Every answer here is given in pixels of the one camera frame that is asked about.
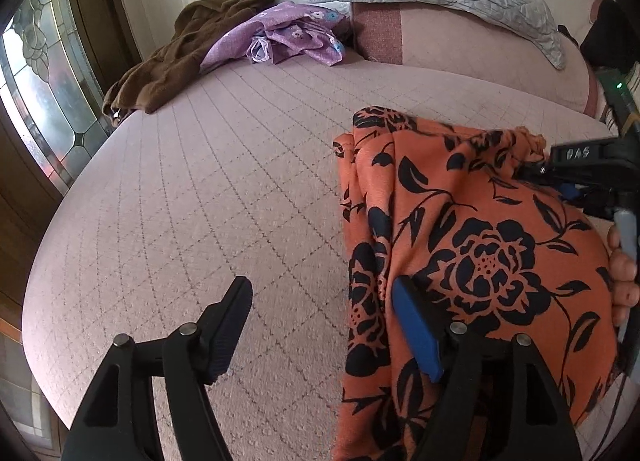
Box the orange floral dress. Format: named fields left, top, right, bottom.
left=332, top=106, right=627, bottom=461

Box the leaded glass side window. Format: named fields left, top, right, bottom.
left=0, top=316, right=57, bottom=444

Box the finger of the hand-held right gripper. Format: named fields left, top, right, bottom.
left=560, top=182, right=622, bottom=213
left=520, top=137, right=640, bottom=185

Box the pink bolster cushion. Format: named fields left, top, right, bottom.
left=350, top=0, right=608, bottom=116

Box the brown fleece garment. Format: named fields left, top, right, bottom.
left=102, top=0, right=277, bottom=115

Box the person's right hand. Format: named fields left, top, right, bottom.
left=606, top=226, right=640, bottom=328

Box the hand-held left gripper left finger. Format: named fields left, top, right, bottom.
left=60, top=275, right=254, bottom=461

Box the dark wooden door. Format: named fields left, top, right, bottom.
left=0, top=0, right=146, bottom=322

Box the stained glass door panel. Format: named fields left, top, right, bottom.
left=0, top=0, right=115, bottom=198

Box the purple floral garment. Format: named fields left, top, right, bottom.
left=199, top=0, right=351, bottom=74

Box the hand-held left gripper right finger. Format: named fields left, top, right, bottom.
left=392, top=276, right=584, bottom=461

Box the black garment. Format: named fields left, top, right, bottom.
left=580, top=0, right=640, bottom=78

